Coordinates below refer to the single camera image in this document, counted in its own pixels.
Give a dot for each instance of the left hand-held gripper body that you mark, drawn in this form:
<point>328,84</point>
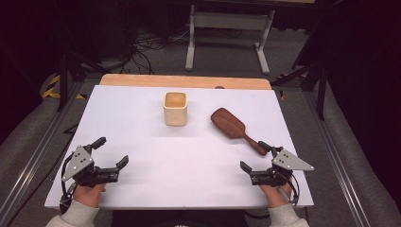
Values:
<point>82,170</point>

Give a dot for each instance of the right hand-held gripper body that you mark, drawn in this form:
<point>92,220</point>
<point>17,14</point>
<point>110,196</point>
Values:
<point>283,162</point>

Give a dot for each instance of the dark wooden spatula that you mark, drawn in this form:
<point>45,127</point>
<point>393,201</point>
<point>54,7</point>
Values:
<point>228,123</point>

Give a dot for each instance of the cream square cup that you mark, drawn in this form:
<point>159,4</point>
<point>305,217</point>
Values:
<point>175,116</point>

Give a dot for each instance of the person's left hand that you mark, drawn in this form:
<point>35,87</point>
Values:
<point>88,195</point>

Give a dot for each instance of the person's right hand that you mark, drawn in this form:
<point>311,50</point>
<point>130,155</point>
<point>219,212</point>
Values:
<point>277,195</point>

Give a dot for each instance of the white board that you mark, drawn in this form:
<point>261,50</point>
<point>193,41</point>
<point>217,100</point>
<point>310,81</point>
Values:
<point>151,151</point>

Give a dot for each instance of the black tripod stand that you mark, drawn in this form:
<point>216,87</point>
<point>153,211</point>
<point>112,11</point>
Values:
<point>63,85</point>
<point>321,94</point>

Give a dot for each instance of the yellow black hazard tape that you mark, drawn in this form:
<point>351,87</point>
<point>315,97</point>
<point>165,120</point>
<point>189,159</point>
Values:
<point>52,91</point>

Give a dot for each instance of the grey metal stand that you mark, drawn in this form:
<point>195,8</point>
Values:
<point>231,21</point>

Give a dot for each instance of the aluminium rail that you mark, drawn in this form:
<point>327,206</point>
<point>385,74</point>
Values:
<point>34,157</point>
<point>337,157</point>

